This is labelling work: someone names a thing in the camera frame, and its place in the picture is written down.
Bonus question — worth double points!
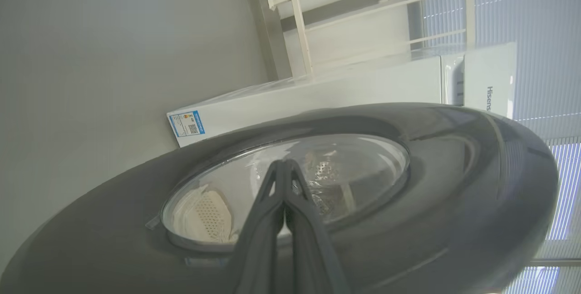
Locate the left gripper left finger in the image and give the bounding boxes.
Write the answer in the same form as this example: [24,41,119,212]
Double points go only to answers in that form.
[231,160,286,294]

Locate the white front-load washing machine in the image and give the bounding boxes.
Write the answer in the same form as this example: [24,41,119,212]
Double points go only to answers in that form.
[167,42,518,148]

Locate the stainless steel washing machine drum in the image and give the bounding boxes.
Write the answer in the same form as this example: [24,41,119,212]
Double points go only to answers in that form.
[304,149,364,222]

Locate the blue energy label sticker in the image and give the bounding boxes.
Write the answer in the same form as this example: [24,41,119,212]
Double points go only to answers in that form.
[169,110,206,138]

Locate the cream perforated laundry basket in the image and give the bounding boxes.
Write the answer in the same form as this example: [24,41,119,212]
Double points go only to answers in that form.
[172,184,239,244]

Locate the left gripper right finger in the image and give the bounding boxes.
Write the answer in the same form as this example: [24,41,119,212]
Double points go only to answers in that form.
[284,160,352,294]

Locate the white window blinds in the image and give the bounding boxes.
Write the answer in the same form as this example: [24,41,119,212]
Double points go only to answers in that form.
[404,0,581,294]

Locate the white metal rack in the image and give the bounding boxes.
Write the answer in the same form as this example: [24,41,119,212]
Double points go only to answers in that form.
[267,0,476,77]

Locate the grey washing machine door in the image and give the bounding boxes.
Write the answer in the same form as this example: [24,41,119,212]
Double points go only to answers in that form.
[0,103,560,294]

